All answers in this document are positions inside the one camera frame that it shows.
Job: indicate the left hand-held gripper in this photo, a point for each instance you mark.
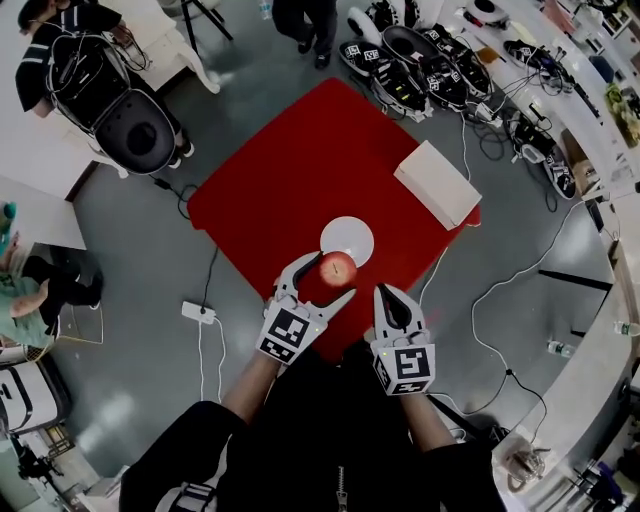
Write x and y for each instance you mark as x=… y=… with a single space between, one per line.
x=285 y=330

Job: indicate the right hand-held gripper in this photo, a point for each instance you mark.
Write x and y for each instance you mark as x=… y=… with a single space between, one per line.
x=410 y=365

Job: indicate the red apple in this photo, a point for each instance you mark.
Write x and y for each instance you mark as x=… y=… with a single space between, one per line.
x=337 y=270

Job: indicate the white round plate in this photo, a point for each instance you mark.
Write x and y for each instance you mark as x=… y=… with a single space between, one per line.
x=347 y=235

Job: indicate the person's right forearm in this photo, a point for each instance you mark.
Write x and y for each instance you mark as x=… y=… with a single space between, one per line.
x=425 y=420

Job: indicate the person's left forearm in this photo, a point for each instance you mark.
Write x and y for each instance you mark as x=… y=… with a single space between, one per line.
x=250 y=387

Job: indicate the white power strip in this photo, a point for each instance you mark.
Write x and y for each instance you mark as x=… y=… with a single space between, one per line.
x=197 y=311

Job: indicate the table with red cloth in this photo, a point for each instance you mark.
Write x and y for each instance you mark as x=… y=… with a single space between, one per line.
x=300 y=175

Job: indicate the person's black jacket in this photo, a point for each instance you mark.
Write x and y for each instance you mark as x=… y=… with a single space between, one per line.
x=325 y=425

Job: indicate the white cardboard box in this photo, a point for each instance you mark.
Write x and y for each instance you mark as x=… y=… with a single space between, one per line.
x=440 y=185

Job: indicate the clear water bottle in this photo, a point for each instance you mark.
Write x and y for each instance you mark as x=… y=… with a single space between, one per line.
x=561 y=348
x=627 y=328

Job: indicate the black bar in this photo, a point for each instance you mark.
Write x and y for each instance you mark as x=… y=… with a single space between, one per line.
x=575 y=280

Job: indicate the clear plastic bag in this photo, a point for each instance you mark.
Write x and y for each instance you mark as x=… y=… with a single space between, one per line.
x=520 y=465

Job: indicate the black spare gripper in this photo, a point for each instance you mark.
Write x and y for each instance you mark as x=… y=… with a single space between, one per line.
x=522 y=52
x=562 y=177

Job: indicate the pile of black equipment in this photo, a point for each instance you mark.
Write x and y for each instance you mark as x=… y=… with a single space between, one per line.
x=400 y=85

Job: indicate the brown cardboard box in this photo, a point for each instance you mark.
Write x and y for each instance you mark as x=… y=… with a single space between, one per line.
x=580 y=170

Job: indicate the black backpack shell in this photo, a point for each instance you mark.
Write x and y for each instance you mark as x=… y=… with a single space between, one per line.
x=405 y=45

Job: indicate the small clear bottle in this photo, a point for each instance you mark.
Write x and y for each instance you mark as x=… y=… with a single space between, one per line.
x=266 y=9

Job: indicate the black tripod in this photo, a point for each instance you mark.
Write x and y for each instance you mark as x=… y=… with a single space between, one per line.
x=192 y=30

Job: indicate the white appliance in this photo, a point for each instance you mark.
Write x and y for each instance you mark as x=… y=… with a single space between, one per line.
x=25 y=395

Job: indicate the green artificial plant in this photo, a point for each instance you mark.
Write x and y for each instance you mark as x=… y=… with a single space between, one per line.
x=622 y=110

